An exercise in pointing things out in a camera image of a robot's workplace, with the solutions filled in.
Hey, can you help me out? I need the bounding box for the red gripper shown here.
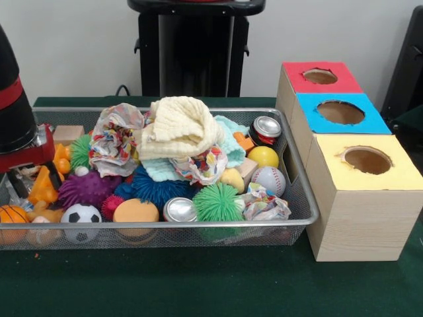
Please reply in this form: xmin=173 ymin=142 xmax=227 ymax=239
xmin=0 ymin=124 xmax=64 ymax=199

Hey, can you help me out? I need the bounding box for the orange toy brick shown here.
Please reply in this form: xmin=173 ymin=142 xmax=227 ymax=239
xmin=28 ymin=143 xmax=72 ymax=205

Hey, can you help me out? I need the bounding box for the clear plastic bottle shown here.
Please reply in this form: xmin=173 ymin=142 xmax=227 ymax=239
xmin=6 ymin=180 xmax=36 ymax=212

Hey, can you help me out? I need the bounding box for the polka dot cloth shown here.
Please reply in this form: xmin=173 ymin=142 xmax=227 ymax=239
xmin=88 ymin=102 xmax=145 ymax=178
xmin=170 ymin=145 xmax=229 ymax=186

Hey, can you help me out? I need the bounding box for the cream knitted cloth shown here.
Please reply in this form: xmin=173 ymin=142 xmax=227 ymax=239
xmin=135 ymin=96 xmax=225 ymax=161

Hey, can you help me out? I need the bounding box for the mint green cloth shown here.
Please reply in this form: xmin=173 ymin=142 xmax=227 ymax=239
xmin=141 ymin=114 xmax=249 ymax=182

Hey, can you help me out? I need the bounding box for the shallow clear mesh bin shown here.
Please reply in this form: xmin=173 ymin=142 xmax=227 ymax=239
xmin=0 ymin=106 xmax=321 ymax=251

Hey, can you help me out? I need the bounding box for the wooden box with three holes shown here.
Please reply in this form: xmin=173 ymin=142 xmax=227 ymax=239
xmin=274 ymin=61 xmax=423 ymax=263

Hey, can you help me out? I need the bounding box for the purple spiky ball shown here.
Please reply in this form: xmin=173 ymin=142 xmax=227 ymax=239
xmin=58 ymin=170 xmax=123 ymax=209

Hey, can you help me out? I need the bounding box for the black and white soccer ball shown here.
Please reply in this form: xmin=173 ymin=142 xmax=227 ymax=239
xmin=61 ymin=203 xmax=102 ymax=244

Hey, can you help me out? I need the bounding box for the green spiky ball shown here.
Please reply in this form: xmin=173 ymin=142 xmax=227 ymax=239
xmin=191 ymin=182 xmax=247 ymax=223

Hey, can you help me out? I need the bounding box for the white baseball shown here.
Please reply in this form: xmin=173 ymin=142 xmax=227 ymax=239
xmin=250 ymin=166 xmax=287 ymax=197

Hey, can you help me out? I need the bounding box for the dark green side tablecloth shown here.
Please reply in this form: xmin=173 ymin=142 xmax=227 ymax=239
xmin=393 ymin=106 xmax=423 ymax=133

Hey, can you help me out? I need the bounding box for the black chair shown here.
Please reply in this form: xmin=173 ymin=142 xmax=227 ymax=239
xmin=381 ymin=5 xmax=423 ymax=115

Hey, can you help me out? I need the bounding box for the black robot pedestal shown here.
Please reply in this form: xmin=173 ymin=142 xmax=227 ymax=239
xmin=127 ymin=0 xmax=267 ymax=98

